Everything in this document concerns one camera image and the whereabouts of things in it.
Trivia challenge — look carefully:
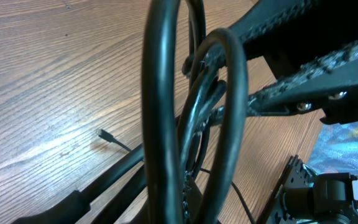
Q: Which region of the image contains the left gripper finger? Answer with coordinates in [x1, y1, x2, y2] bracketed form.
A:
[183, 170, 203, 223]

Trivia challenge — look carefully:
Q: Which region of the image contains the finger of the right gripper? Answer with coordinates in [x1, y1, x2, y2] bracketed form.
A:
[209, 27, 358, 127]
[181, 0, 358, 78]

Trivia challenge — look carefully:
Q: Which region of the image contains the thick black USB-A cable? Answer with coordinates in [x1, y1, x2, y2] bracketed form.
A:
[11, 0, 250, 224]

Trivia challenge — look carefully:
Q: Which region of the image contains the thin black USB cable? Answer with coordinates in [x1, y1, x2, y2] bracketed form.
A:
[96, 128, 256, 224]

